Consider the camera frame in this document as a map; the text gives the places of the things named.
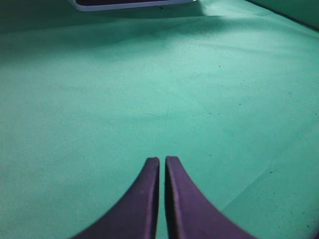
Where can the green cloth backdrop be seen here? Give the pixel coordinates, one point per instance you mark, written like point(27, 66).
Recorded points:
point(305, 12)

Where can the white frame drawer cabinet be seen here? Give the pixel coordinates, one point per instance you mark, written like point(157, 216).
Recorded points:
point(101, 5)

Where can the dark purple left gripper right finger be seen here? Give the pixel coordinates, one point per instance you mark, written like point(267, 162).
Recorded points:
point(189, 215)

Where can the green cloth table cover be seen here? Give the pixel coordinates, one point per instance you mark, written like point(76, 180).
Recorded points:
point(229, 87)

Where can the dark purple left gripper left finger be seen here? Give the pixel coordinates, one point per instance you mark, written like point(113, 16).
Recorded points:
point(135, 215)

